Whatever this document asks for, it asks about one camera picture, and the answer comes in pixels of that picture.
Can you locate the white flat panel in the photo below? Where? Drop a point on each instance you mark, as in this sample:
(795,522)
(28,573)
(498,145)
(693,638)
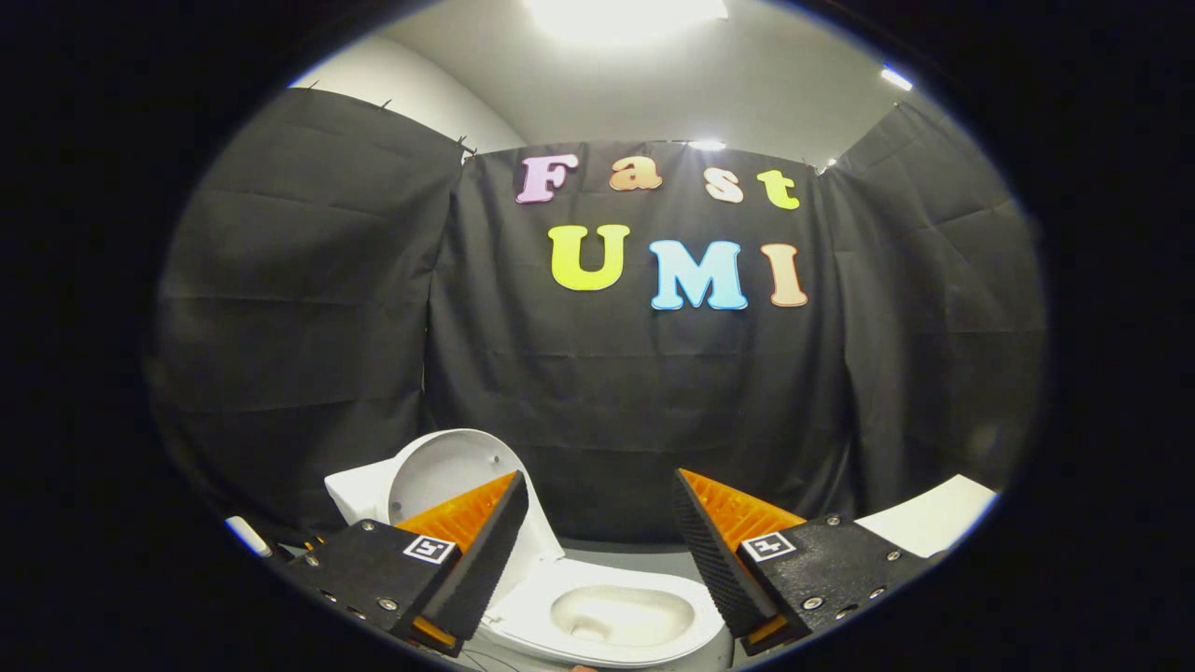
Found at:
(934,518)

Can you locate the long ceiling light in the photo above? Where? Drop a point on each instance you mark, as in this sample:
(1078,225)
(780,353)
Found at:
(706,146)

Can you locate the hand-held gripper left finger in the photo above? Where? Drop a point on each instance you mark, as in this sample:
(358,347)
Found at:
(485,560)

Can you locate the white toilet lid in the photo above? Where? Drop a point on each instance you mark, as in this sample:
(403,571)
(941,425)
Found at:
(448,467)

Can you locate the large ceiling light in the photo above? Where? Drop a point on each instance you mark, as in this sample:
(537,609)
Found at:
(625,17)

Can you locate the small ceiling light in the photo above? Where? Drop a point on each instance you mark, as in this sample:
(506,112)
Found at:
(896,78)

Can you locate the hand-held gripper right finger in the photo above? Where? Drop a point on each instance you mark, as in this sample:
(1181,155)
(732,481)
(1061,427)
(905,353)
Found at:
(714,565)

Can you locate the white ceramic toilet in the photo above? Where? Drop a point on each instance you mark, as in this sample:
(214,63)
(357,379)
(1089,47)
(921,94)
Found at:
(607,616)

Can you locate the black backdrop cloth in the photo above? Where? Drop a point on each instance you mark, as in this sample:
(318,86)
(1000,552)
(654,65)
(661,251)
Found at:
(597,392)

